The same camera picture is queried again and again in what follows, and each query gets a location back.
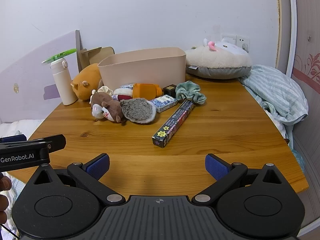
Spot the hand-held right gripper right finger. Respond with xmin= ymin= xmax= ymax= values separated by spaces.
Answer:
xmin=191 ymin=154 xmax=297 ymax=207

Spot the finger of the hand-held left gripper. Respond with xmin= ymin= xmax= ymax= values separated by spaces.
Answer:
xmin=0 ymin=134 xmax=67 ymax=153
xmin=0 ymin=134 xmax=27 ymax=145

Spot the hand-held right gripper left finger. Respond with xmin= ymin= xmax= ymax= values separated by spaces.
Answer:
xmin=25 ymin=153 xmax=127 ymax=207

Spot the small white plush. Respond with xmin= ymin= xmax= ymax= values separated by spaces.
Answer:
xmin=111 ymin=88 xmax=133 ymax=103

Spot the blue white patterned box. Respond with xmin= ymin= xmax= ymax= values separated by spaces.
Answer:
xmin=149 ymin=94 xmax=178 ymax=113

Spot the black cube gold print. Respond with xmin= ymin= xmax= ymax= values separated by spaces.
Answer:
xmin=163 ymin=85 xmax=177 ymax=98

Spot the beige plastic container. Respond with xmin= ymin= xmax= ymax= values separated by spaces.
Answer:
xmin=97 ymin=47 xmax=187 ymax=91

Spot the person's left hand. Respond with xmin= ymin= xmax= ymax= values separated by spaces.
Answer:
xmin=0 ymin=175 xmax=12 ymax=227

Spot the white bedding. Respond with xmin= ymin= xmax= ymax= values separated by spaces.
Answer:
xmin=0 ymin=119 xmax=45 ymax=140

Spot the white bottle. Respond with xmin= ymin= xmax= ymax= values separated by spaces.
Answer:
xmin=50 ymin=59 xmax=78 ymax=106

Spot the long black printed box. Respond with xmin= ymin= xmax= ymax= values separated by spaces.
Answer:
xmin=152 ymin=99 xmax=195 ymax=148

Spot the lilac board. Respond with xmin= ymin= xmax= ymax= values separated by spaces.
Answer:
xmin=0 ymin=30 xmax=83 ymax=123

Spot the brown squirrel plush grey tail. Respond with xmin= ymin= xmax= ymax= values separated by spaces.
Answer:
xmin=89 ymin=92 xmax=157 ymax=126

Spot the orange capybara plush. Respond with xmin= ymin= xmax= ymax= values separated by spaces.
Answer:
xmin=70 ymin=63 xmax=103 ymax=102

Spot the green scrunchie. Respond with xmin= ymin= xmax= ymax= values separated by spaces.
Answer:
xmin=175 ymin=81 xmax=207 ymax=105

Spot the green pen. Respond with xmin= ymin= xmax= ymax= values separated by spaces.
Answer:
xmin=41 ymin=48 xmax=78 ymax=65

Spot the orange box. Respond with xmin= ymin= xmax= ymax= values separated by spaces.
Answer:
xmin=132 ymin=83 xmax=164 ymax=99

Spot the cardboard stand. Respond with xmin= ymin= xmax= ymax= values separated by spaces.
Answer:
xmin=76 ymin=46 xmax=115 ymax=73

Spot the striped light green blanket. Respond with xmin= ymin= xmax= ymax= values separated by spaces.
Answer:
xmin=239 ymin=64 xmax=309 ymax=147

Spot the cream plush cushion pink bow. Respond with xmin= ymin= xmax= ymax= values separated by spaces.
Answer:
xmin=185 ymin=38 xmax=253 ymax=80

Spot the white wall socket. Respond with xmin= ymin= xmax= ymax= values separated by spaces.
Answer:
xmin=236 ymin=36 xmax=250 ymax=53
xmin=221 ymin=33 xmax=237 ymax=45

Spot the white door frame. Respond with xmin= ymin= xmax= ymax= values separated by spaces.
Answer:
xmin=285 ymin=0 xmax=302 ymax=77

